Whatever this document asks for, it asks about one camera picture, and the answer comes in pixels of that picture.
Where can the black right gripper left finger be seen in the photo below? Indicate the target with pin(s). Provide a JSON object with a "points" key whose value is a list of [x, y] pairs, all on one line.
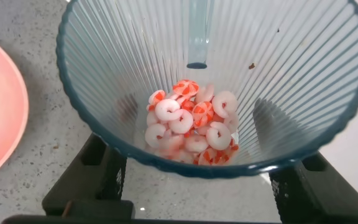
{"points": [[82, 183]]}

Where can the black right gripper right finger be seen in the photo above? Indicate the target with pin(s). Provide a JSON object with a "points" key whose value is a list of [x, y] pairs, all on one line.
{"points": [[319, 196]]}

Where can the translucent blue ribbed cup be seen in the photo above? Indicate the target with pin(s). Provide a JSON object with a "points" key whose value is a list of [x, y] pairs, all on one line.
{"points": [[110, 77]]}

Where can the pile of toy shrimp pieces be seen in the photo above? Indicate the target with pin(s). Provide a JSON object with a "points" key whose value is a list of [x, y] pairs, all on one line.
{"points": [[191, 124]]}

